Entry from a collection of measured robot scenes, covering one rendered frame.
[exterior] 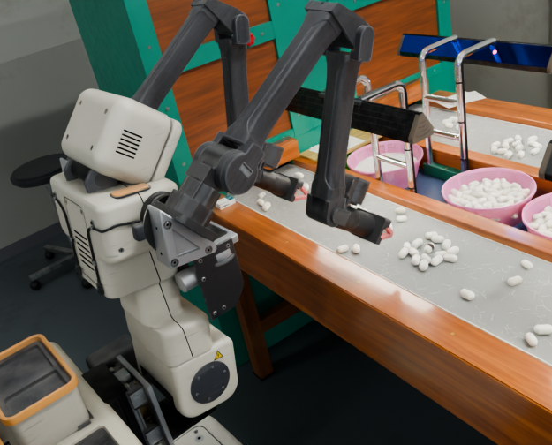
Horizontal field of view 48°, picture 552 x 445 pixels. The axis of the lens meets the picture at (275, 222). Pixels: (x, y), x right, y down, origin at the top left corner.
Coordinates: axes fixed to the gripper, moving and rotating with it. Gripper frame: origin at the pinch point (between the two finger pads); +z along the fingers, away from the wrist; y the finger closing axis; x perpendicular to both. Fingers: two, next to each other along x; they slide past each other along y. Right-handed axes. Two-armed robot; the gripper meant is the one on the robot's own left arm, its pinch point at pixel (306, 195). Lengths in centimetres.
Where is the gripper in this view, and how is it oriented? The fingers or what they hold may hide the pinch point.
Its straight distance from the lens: 183.6
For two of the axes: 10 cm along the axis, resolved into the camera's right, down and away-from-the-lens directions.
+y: -5.6, -2.8, 7.8
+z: 7.4, 2.5, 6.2
